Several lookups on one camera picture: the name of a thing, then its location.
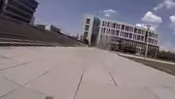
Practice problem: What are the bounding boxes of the white multi-storey building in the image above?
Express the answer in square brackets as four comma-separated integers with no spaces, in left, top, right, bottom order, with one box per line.
[80,15,164,60]

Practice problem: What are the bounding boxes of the dark grass strip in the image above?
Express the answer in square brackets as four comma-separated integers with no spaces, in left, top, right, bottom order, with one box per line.
[115,54,175,82]

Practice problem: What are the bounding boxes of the lamp pole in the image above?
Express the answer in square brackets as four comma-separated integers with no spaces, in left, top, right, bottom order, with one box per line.
[141,24,154,60]

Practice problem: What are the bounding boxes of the wide grey concrete steps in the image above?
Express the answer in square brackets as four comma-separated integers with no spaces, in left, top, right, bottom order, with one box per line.
[0,10,91,65]

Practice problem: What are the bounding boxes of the low distant building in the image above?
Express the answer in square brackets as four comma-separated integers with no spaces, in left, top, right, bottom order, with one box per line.
[34,22,62,34]

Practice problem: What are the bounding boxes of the dark layered building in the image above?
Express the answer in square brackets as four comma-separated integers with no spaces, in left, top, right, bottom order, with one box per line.
[0,0,41,26]

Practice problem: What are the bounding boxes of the pale concrete slab plaza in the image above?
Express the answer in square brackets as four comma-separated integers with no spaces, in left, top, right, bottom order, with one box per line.
[0,32,175,99]

